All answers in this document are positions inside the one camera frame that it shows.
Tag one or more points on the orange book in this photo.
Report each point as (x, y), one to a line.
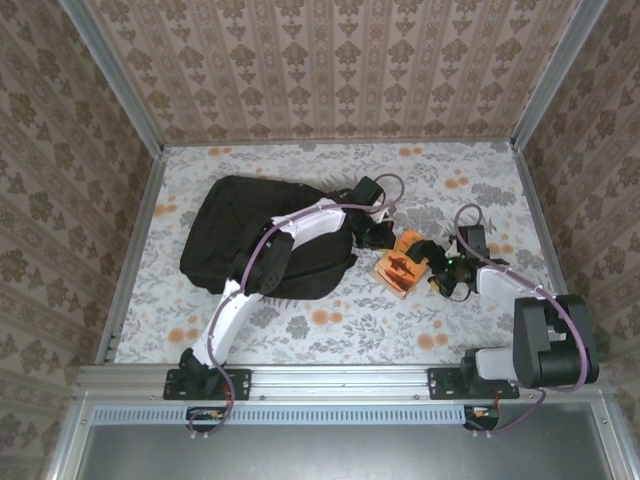
(397, 272)

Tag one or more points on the black backpack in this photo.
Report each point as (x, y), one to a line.
(225, 225)

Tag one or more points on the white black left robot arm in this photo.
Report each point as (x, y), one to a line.
(320, 222)

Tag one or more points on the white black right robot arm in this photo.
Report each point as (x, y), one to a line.
(500, 285)

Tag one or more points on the floral table cover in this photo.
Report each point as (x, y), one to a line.
(500, 175)

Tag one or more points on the small black connector board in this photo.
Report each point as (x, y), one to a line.
(205, 415)
(482, 415)

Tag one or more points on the grey sheet metal panel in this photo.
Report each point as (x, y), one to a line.
(340, 455)

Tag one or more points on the aluminium right side rail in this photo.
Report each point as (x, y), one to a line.
(540, 225)

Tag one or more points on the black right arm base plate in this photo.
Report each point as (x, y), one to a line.
(440, 385)

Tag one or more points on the aluminium back rail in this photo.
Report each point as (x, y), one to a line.
(450, 139)

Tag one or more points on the aluminium front frame rail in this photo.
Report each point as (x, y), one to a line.
(340, 380)

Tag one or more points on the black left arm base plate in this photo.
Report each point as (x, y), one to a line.
(240, 385)

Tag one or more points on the aluminium right corner post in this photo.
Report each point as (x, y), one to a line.
(555, 75)

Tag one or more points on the aluminium corner post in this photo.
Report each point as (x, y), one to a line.
(112, 75)
(555, 75)

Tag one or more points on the aluminium left side rail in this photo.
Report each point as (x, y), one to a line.
(141, 225)

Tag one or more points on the aluminium left corner post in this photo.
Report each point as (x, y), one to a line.
(112, 75)

